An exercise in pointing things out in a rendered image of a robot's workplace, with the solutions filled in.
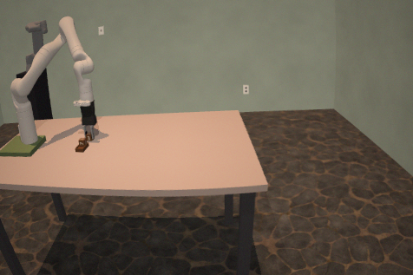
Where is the brown rectangular tray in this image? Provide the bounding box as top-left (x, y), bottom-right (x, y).
top-left (75, 142), bottom-right (89, 153)

